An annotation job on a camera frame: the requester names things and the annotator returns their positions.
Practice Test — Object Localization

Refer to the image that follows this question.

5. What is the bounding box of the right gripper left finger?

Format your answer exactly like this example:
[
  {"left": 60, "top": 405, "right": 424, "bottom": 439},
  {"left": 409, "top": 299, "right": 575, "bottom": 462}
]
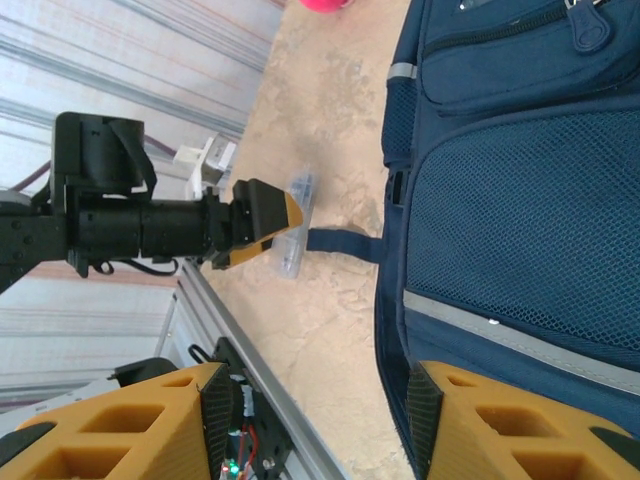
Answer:
[{"left": 0, "top": 362, "right": 234, "bottom": 480}]

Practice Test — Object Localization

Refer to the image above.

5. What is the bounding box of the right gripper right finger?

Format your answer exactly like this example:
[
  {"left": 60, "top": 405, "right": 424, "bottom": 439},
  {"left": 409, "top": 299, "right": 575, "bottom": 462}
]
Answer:
[{"left": 405, "top": 360, "right": 640, "bottom": 480}]

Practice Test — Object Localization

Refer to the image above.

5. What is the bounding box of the navy blue backpack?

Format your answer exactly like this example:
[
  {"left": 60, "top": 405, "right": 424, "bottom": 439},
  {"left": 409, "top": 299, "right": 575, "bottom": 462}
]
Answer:
[{"left": 305, "top": 0, "right": 640, "bottom": 471}]

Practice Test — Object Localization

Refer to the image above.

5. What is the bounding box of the black controller board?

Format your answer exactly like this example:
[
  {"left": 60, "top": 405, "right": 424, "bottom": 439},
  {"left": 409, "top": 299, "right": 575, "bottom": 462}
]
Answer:
[{"left": 219, "top": 384, "right": 266, "bottom": 480}]

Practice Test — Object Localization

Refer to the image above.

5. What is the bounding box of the plush doll with black hair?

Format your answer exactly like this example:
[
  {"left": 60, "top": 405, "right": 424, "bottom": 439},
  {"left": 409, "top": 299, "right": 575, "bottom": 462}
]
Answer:
[{"left": 298, "top": 0, "right": 356, "bottom": 14}]

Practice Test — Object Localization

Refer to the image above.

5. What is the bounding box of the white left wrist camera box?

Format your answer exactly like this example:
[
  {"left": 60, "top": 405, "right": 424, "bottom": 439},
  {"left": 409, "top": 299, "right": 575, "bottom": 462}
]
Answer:
[{"left": 173, "top": 134, "right": 237, "bottom": 199}]

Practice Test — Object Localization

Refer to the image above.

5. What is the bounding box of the aluminium rail frame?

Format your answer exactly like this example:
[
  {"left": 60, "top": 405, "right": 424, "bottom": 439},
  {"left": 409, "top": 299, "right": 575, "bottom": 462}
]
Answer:
[{"left": 154, "top": 259, "right": 351, "bottom": 480}]

